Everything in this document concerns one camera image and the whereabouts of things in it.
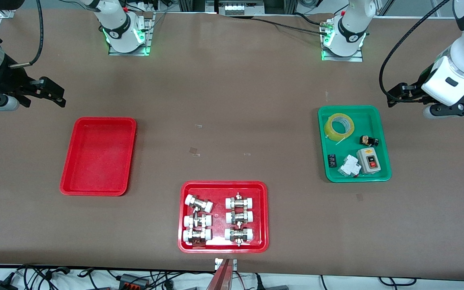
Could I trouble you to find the yellow tape roll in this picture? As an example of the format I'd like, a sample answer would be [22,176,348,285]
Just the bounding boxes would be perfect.
[324,113,355,141]

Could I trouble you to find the green plastic tray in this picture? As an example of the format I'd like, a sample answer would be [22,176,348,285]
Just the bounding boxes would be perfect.
[318,106,392,183]

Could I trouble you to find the red plastic tray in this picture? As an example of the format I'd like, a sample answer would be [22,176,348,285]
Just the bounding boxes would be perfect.
[60,117,137,197]
[178,181,269,254]

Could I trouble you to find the white circuit breaker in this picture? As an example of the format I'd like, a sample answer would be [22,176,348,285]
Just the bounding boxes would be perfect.
[338,155,361,178]

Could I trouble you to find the white metal pipe fitting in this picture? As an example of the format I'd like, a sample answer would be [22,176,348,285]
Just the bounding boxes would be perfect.
[183,213,212,229]
[182,228,212,246]
[225,193,255,210]
[224,226,255,247]
[185,194,214,213]
[226,209,254,225]

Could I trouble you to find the white power strip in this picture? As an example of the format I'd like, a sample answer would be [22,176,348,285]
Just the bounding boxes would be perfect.
[216,0,265,17]

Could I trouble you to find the grey box orange connectors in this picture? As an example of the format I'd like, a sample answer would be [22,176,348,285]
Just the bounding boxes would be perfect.
[118,274,149,290]

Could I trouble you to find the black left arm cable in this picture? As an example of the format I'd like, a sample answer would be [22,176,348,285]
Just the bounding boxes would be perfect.
[379,0,452,106]

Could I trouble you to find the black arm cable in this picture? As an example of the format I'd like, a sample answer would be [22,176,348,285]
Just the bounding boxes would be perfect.
[379,0,452,106]
[8,0,43,67]

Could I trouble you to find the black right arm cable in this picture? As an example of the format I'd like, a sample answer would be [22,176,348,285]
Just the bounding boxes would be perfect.
[8,0,43,67]

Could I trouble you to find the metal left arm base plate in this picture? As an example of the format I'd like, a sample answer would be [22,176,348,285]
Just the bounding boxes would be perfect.
[321,18,364,62]

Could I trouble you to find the aluminium corner bracket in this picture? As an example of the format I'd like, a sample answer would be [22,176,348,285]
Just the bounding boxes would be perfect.
[0,10,15,29]

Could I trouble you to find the grey push-button switch box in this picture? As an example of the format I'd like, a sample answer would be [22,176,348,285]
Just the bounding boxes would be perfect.
[356,147,382,174]

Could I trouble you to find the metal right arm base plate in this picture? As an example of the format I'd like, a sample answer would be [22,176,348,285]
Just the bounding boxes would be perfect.
[108,12,154,56]

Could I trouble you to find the long black table cable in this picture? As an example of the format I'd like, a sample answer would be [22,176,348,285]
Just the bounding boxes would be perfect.
[251,17,330,35]

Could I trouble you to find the aluminium camera mount profile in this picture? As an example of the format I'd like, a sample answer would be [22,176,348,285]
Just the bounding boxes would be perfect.
[206,258,237,290]

